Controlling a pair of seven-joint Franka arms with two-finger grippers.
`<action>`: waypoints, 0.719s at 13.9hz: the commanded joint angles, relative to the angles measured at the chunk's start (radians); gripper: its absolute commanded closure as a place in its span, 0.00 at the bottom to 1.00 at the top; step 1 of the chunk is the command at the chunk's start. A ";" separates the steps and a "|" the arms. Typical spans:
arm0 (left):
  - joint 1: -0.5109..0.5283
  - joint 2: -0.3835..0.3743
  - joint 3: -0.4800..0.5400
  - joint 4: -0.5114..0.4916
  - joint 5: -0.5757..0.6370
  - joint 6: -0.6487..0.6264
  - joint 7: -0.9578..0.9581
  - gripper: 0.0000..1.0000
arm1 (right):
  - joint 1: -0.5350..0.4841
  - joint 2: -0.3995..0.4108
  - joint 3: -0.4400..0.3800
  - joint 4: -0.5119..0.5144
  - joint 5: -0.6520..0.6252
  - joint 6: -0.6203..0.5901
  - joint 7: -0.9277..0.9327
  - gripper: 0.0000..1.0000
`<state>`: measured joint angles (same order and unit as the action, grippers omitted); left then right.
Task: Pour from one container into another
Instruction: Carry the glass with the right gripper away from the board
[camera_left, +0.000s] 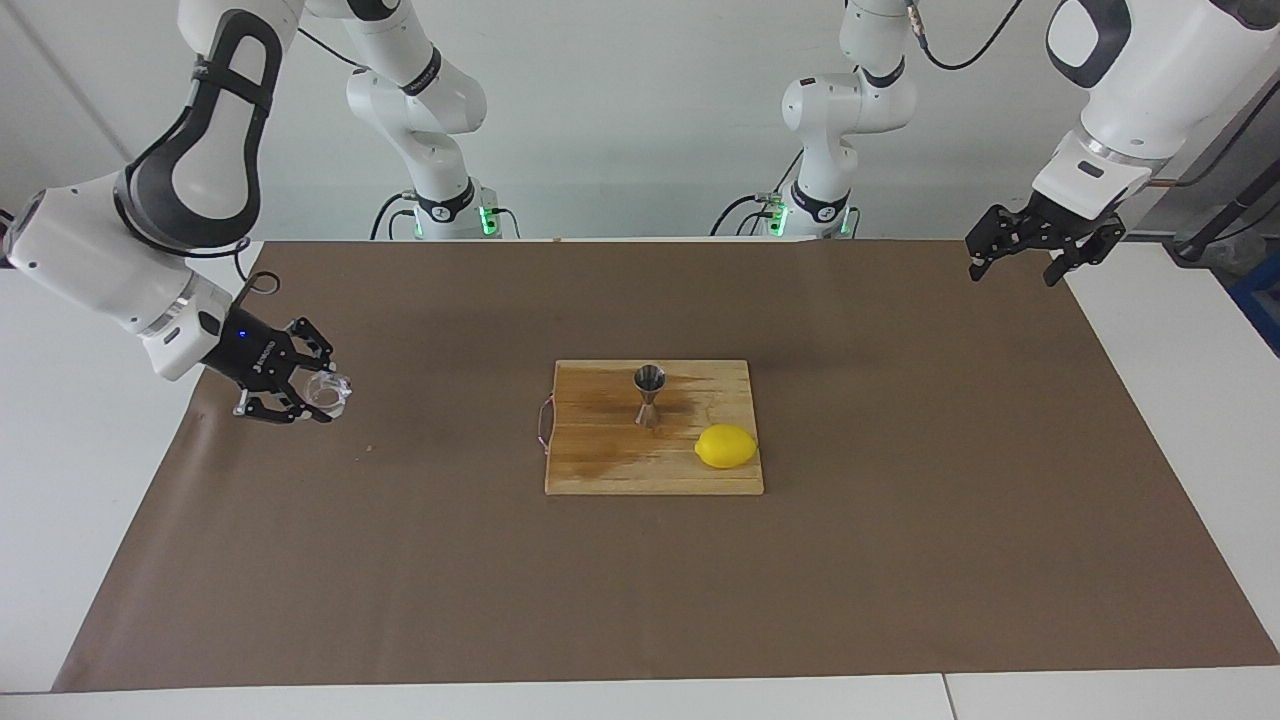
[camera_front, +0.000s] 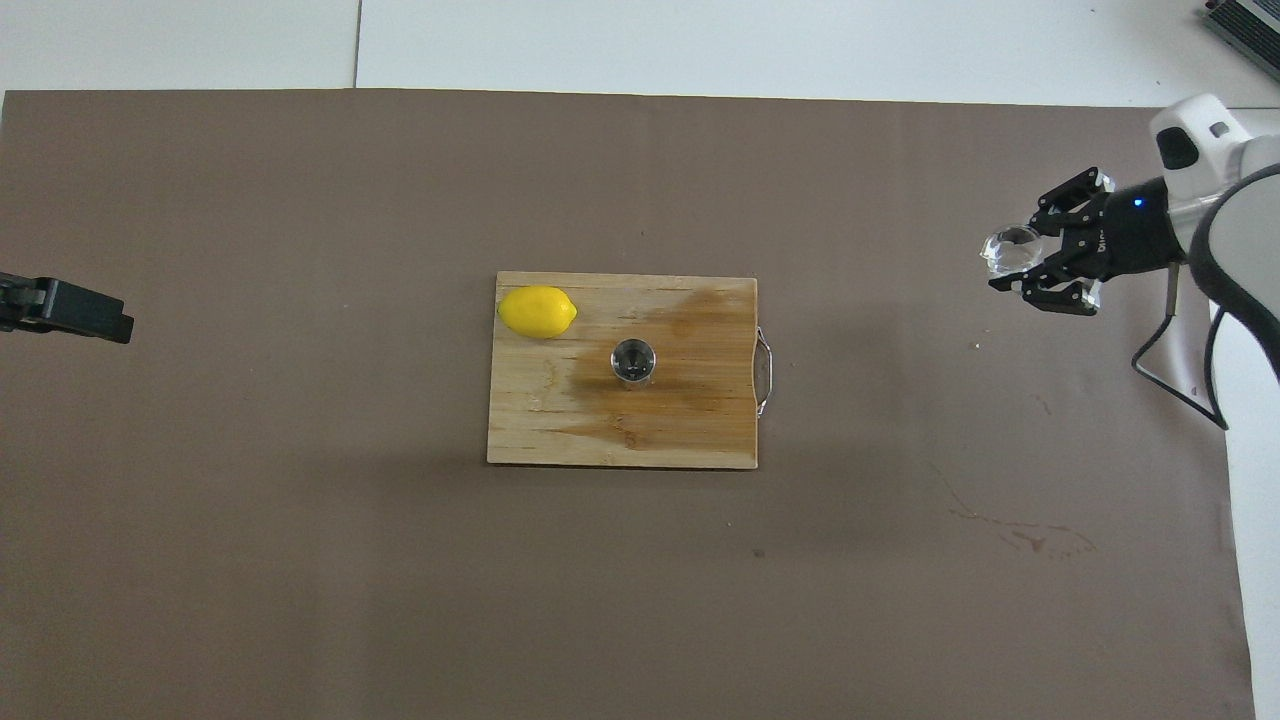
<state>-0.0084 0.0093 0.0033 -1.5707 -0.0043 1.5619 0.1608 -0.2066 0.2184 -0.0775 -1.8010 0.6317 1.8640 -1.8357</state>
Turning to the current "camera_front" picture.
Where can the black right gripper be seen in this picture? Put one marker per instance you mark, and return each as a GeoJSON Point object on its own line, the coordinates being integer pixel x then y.
{"type": "Point", "coordinates": [1135, 232]}

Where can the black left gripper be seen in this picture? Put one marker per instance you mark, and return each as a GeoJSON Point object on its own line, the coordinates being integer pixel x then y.
{"type": "Point", "coordinates": [18, 302]}

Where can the small clear glass cup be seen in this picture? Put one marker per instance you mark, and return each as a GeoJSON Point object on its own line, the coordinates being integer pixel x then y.
{"type": "Point", "coordinates": [1010, 250]}

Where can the steel double jigger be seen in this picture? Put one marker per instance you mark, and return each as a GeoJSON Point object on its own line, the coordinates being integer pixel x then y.
{"type": "Point", "coordinates": [634, 362]}

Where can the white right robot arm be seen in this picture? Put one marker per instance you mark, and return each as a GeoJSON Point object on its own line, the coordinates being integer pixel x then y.
{"type": "Point", "coordinates": [1240, 230]}

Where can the grey ribbed metal device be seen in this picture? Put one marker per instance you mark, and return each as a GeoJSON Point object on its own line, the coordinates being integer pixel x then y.
{"type": "Point", "coordinates": [1250, 30]}

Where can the yellow lemon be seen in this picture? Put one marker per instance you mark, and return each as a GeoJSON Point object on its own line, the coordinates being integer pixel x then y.
{"type": "Point", "coordinates": [537, 312]}

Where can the wooden cutting board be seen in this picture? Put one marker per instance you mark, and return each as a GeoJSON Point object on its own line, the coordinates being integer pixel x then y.
{"type": "Point", "coordinates": [560, 420]}

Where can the brown table mat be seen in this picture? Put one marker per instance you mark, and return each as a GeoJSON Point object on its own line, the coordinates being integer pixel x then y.
{"type": "Point", "coordinates": [640, 600]}

